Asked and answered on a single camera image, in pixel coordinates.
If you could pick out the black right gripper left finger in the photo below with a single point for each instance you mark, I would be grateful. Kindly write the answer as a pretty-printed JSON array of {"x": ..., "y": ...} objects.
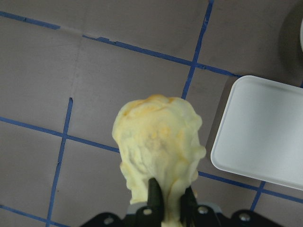
[{"x": 149, "y": 213}]

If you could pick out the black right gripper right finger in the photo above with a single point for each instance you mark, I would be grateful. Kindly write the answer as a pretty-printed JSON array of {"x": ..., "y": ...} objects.
[{"x": 195, "y": 214}]

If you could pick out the white rectangular tray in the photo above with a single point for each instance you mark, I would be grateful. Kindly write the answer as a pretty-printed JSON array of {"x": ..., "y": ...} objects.
[{"x": 261, "y": 132}]

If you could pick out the white shallow dish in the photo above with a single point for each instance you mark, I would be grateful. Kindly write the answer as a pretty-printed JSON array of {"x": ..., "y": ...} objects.
[{"x": 301, "y": 35}]

